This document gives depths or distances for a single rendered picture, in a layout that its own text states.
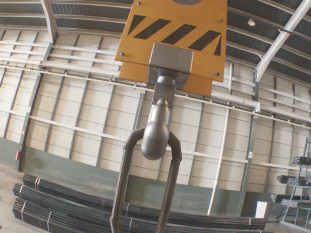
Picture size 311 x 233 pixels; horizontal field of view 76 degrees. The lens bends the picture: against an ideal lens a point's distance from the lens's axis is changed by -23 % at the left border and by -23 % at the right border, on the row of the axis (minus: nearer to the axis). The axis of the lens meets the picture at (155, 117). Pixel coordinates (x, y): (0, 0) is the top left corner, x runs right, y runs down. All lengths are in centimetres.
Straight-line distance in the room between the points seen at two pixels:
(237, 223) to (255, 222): 51
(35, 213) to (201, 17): 503
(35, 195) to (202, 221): 368
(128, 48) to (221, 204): 1231
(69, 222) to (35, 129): 906
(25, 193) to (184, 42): 514
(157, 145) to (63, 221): 469
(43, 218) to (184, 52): 492
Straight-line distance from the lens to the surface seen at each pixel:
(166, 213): 47
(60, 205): 512
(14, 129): 1420
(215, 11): 56
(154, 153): 44
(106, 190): 1204
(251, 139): 1299
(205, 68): 48
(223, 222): 568
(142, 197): 1194
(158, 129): 42
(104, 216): 493
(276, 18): 1177
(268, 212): 1251
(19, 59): 1465
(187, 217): 543
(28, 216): 535
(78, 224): 499
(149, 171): 1202
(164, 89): 49
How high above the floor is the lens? 186
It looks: 12 degrees up
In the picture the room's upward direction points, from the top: 11 degrees clockwise
